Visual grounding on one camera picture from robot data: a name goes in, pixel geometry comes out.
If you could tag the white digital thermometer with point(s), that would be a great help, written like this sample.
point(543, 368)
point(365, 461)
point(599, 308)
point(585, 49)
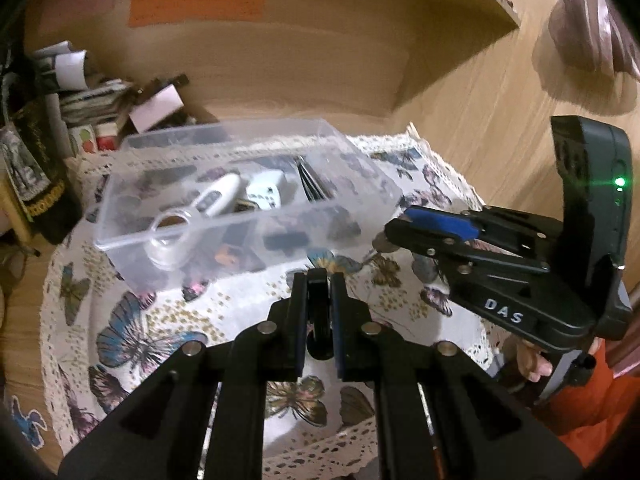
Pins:
point(220, 195)

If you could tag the stack of books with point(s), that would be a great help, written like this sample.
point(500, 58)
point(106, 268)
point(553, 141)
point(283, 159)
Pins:
point(90, 105)

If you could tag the pink curtain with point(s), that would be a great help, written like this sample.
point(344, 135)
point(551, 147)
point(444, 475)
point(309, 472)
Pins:
point(590, 25)

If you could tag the rolled paper magazines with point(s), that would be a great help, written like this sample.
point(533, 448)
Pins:
point(70, 67)

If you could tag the person's right hand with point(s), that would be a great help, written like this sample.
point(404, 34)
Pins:
point(532, 366)

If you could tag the orange sticky note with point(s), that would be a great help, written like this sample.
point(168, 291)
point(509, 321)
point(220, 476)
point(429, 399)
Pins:
point(200, 2)

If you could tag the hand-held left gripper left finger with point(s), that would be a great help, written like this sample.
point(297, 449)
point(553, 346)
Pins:
point(299, 325)

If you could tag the person's right forearm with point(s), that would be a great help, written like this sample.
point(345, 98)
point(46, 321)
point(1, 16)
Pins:
point(595, 400)

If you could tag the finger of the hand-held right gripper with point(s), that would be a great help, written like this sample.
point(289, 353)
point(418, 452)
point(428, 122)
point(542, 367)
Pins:
point(440, 224)
point(430, 247)

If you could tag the butterfly print tablecloth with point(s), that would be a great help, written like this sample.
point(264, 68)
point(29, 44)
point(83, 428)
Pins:
point(150, 320)

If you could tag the dark wine bottle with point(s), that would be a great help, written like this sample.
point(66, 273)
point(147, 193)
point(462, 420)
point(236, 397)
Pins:
point(45, 200)

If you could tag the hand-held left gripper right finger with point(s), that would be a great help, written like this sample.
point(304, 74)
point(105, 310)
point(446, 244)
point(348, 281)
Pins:
point(340, 325)

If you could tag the white charger plug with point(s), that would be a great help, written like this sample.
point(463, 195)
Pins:
point(265, 187)

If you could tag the small clear round container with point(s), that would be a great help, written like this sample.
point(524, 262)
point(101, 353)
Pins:
point(170, 240)

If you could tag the small white cardboard box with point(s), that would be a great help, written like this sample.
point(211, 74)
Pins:
point(155, 107)

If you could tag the clear plastic storage box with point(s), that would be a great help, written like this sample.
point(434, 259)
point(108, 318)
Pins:
point(350, 180)

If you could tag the black cylinder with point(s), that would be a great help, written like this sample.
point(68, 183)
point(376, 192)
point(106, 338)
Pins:
point(320, 310)

